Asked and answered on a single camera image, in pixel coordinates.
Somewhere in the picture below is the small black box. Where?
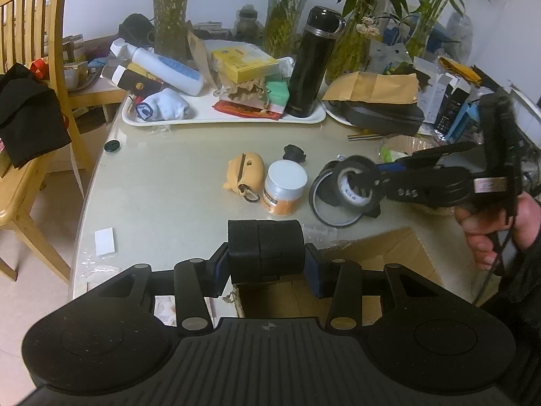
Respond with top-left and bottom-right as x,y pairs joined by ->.
364,203 -> 381,218

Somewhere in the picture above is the white lid orange jar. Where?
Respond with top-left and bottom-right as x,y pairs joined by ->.
262,159 -> 308,216

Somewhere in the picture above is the yellow pig earphone case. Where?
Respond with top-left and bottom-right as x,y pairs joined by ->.
223,152 -> 265,203

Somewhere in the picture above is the right hand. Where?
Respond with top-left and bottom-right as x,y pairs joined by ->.
455,193 -> 540,270

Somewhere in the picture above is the black zip hard case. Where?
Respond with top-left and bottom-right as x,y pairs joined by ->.
333,100 -> 426,137

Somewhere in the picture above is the small black knob cap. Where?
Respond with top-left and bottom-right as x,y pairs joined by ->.
282,144 -> 306,164

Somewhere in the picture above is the brown padded envelope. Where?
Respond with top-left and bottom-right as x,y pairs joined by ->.
323,71 -> 419,105

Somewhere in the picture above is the white paper slip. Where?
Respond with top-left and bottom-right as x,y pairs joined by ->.
94,227 -> 116,257

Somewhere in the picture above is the black thermos bottle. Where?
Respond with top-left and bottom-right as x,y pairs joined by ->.
284,5 -> 345,118

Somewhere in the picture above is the green mint box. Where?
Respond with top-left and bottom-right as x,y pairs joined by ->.
265,77 -> 290,114

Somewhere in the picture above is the red packet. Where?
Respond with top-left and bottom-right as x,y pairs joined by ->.
213,100 -> 282,121

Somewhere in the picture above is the white serving tray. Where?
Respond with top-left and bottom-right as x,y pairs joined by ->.
120,93 -> 326,128

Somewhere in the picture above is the black round button disc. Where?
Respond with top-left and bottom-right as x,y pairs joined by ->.
103,139 -> 120,153

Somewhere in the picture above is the light blue sock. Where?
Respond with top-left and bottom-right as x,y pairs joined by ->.
135,88 -> 190,122

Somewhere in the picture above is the yellow cardboard box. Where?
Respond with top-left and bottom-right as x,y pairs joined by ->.
211,43 -> 280,84

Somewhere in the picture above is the black yellow box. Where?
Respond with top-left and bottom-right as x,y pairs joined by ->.
111,65 -> 162,98

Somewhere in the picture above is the white blue lotion bottle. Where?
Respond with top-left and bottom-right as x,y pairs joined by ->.
110,39 -> 205,96

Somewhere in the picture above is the black cloth on chair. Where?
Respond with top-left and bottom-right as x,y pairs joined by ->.
0,63 -> 72,169

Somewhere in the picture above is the glass vase with stems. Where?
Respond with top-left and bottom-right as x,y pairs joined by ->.
153,0 -> 188,62

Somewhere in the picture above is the wooden chair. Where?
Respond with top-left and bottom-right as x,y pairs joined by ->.
1,0 -> 94,281

